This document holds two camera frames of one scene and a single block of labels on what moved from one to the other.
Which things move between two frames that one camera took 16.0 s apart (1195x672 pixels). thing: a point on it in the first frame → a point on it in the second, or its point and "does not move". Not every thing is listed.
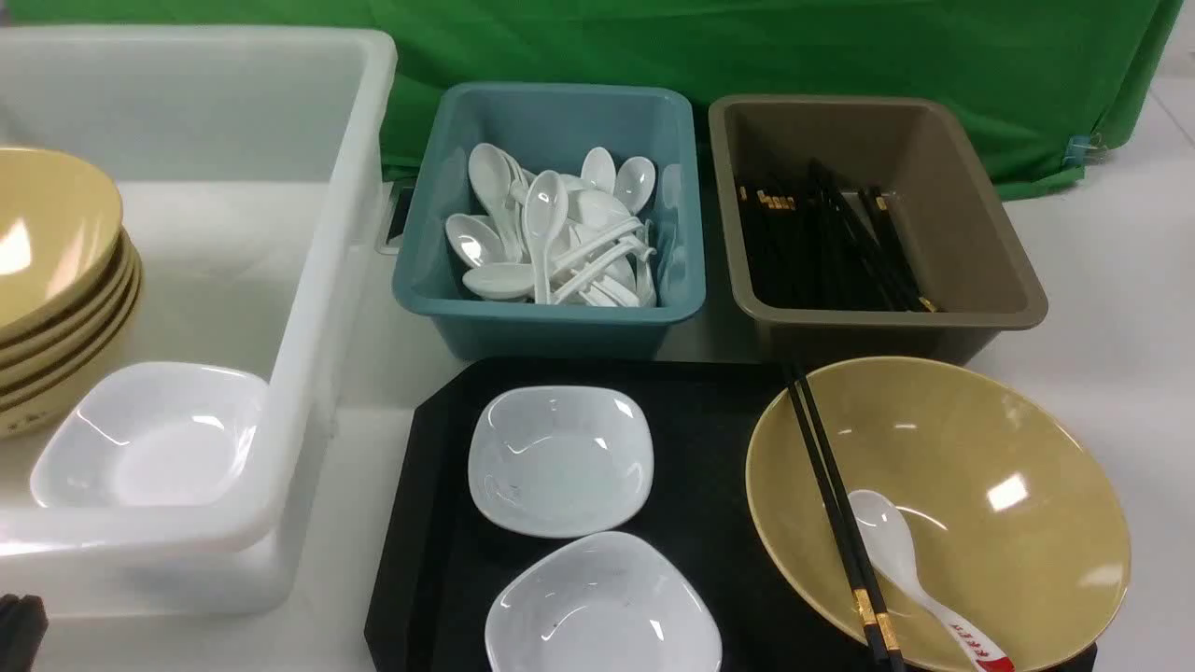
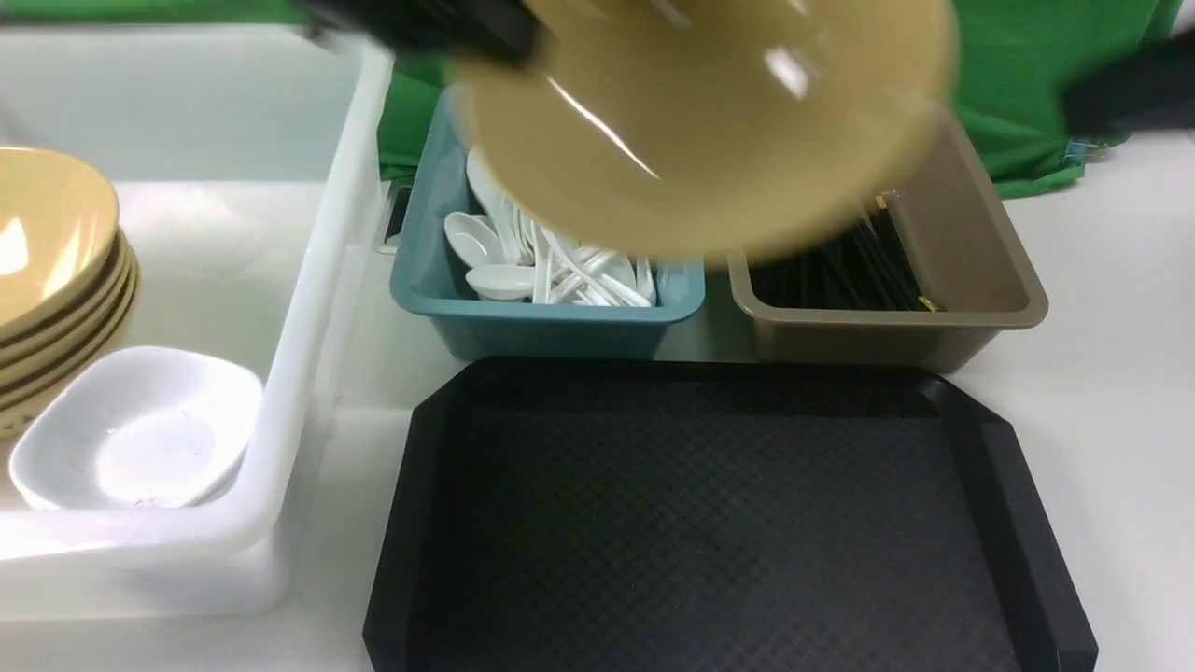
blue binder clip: [1085, 149] does not move
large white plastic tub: [250, 161] does not move
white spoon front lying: [502, 280] does not move
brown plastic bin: [969, 252] does not move
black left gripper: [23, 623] → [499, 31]
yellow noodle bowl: [787, 517] → [718, 129]
